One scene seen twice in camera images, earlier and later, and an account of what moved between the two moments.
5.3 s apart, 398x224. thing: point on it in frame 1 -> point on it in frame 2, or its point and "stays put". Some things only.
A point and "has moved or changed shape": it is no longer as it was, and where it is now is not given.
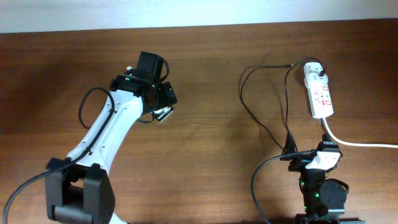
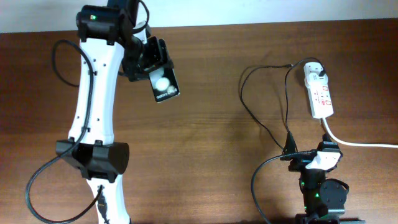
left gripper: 166,94 -> 160,56
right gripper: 300,161 stays put
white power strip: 321,100 stays put
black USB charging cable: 285,99 stays put
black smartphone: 161,114 has moved or changed shape
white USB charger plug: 311,71 stays put
